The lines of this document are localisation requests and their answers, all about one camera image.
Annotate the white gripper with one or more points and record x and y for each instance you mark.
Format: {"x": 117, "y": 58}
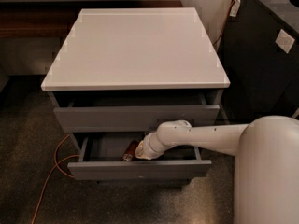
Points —
{"x": 149, "y": 148}

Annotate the red coke can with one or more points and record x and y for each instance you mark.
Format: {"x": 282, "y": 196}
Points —
{"x": 129, "y": 154}

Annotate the grey drawer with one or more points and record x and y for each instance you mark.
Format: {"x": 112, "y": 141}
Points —
{"x": 100, "y": 159}
{"x": 131, "y": 111}

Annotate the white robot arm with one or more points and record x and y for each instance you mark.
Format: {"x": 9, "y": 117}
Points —
{"x": 266, "y": 152}

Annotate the grey top drawer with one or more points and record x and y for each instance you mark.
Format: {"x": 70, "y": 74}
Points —
{"x": 131, "y": 111}

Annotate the grey cabinet with white top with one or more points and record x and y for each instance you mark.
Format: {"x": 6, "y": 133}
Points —
{"x": 143, "y": 49}

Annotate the black bin cabinet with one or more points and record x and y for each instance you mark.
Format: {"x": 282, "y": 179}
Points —
{"x": 264, "y": 79}

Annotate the white label tag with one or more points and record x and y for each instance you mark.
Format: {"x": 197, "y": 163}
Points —
{"x": 235, "y": 8}

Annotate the dark wooden bench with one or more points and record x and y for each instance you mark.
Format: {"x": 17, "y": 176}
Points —
{"x": 55, "y": 19}

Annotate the white square sticker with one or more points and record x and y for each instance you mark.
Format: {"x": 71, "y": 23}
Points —
{"x": 284, "y": 41}

